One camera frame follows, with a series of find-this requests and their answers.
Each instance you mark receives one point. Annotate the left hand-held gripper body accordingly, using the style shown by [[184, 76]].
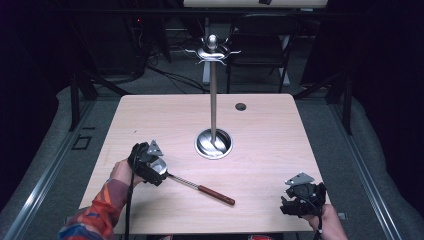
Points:
[[141, 160]]

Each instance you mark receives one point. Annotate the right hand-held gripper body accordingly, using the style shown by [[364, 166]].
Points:
[[308, 192]]

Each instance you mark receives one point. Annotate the person's left hand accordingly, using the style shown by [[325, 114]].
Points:
[[121, 171]]

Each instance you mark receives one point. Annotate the person's right hand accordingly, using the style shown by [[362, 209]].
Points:
[[328, 221]]

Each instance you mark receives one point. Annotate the red object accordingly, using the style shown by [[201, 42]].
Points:
[[263, 237]]

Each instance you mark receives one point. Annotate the steel utensil stand with hooks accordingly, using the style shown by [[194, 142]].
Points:
[[213, 110]]

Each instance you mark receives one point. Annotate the black folding chair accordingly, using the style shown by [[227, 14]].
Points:
[[260, 28]]

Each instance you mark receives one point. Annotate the white table with white legs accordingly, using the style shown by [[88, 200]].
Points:
[[255, 3]]

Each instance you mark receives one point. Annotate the aluminium floor rail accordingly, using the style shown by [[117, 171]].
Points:
[[363, 170], [50, 173]]

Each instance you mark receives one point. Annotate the black metal frame stand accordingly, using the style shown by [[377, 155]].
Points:
[[75, 100], [347, 103]]

